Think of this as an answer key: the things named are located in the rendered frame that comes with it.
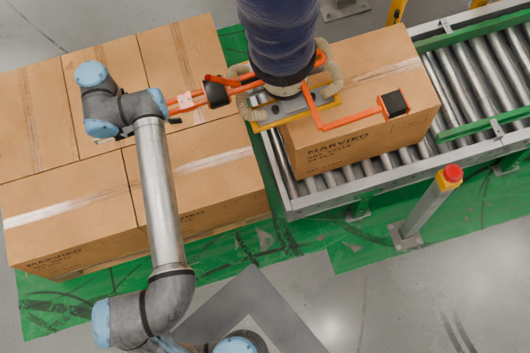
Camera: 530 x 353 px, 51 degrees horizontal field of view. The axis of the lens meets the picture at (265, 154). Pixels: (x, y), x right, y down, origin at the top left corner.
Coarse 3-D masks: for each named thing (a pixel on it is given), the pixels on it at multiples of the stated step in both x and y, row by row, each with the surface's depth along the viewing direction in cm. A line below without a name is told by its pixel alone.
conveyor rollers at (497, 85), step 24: (528, 24) 271; (456, 48) 270; (480, 48) 268; (504, 48) 268; (432, 72) 265; (456, 72) 266; (528, 72) 263; (264, 96) 268; (456, 96) 263; (480, 96) 260; (504, 96) 259; (528, 96) 258; (456, 120) 256; (288, 168) 254; (384, 168) 252; (288, 192) 251; (312, 192) 249
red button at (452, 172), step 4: (452, 164) 199; (444, 168) 199; (448, 168) 198; (452, 168) 198; (456, 168) 198; (460, 168) 198; (444, 172) 198; (448, 172) 197; (452, 172) 197; (456, 172) 197; (460, 172) 197; (444, 176) 198; (448, 176) 197; (452, 176) 197; (456, 176) 197; (460, 176) 197; (448, 180) 197; (452, 180) 197; (456, 180) 197
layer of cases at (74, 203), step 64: (64, 64) 282; (128, 64) 279; (192, 64) 277; (0, 128) 272; (64, 128) 269; (192, 128) 264; (0, 192) 260; (64, 192) 258; (128, 192) 256; (192, 192) 253; (256, 192) 254; (64, 256) 258
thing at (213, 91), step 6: (204, 84) 194; (210, 84) 194; (216, 84) 193; (222, 84) 193; (204, 90) 192; (210, 90) 193; (216, 90) 193; (222, 90) 192; (228, 90) 191; (210, 96) 192; (216, 96) 192; (222, 96) 192; (228, 96) 192; (210, 102) 190; (216, 102) 191; (222, 102) 194; (228, 102) 194; (210, 108) 195; (216, 108) 195
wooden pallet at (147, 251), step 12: (252, 216) 289; (264, 216) 296; (216, 228) 290; (228, 228) 300; (192, 240) 299; (132, 252) 287; (144, 252) 299; (96, 264) 286; (108, 264) 298; (60, 276) 286; (72, 276) 293
